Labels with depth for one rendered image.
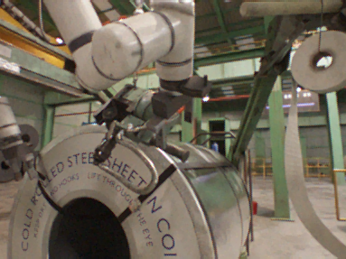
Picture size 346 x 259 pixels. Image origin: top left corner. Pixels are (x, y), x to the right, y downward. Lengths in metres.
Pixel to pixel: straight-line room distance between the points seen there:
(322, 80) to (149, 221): 0.76
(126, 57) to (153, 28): 0.08
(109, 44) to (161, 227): 0.73
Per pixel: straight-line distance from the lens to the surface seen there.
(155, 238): 0.96
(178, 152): 0.69
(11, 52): 1.64
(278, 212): 5.51
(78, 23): 0.52
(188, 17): 0.47
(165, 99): 0.52
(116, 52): 0.37
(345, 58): 0.69
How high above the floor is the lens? 1.19
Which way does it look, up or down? 10 degrees up
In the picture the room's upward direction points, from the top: 1 degrees clockwise
